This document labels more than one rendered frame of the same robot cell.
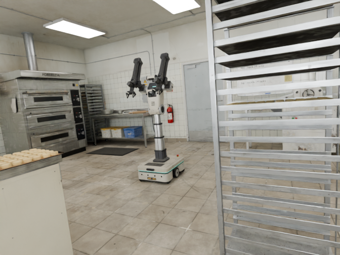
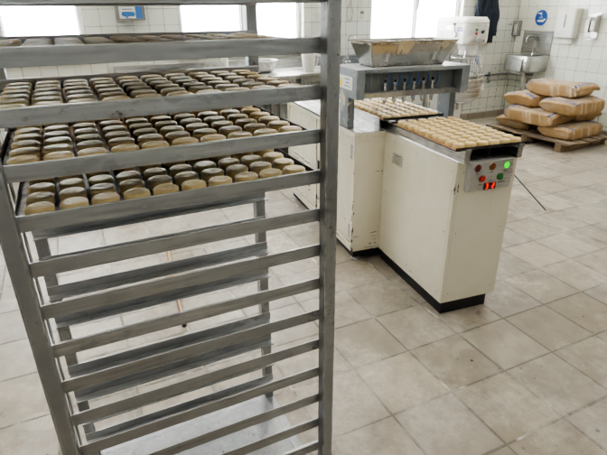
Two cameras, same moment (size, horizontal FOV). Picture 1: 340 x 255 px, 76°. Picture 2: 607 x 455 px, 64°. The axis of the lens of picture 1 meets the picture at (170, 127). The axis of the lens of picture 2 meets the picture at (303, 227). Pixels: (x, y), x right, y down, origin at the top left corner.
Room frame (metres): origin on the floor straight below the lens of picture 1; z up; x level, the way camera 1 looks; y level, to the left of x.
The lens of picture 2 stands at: (2.20, -1.30, 1.47)
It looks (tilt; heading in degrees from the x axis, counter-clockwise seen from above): 24 degrees down; 127
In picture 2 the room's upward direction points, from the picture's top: 1 degrees counter-clockwise
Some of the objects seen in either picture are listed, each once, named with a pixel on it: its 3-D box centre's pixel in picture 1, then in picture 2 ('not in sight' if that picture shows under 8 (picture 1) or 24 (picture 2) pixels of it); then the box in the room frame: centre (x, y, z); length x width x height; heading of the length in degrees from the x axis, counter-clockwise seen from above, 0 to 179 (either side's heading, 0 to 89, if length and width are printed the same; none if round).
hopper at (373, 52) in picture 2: not in sight; (402, 51); (0.87, 1.42, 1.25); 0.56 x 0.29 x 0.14; 56
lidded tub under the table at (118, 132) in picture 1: (120, 131); not in sight; (6.27, 1.45, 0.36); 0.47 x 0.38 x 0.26; 152
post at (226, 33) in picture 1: (231, 126); (327, 248); (1.64, -0.47, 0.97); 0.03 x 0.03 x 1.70; 63
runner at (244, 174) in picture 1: (276, 176); (210, 403); (1.47, -0.73, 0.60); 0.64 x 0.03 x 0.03; 63
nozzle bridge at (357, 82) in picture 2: not in sight; (398, 94); (0.87, 1.42, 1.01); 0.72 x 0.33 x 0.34; 56
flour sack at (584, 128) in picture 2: not in sight; (571, 128); (1.30, 5.08, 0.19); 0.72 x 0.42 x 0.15; 67
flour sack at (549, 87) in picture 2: not in sight; (560, 88); (1.08, 5.19, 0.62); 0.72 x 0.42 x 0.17; 159
